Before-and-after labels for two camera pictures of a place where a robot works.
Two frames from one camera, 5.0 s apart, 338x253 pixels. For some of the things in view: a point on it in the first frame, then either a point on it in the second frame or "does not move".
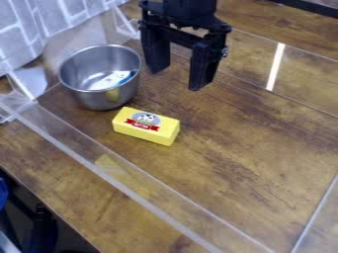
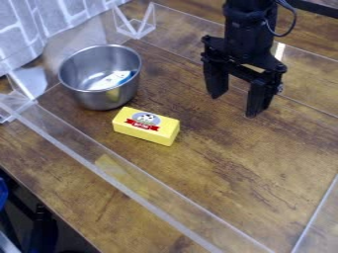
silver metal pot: (100, 73) does not move
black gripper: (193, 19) to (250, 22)
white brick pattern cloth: (30, 20) does not move
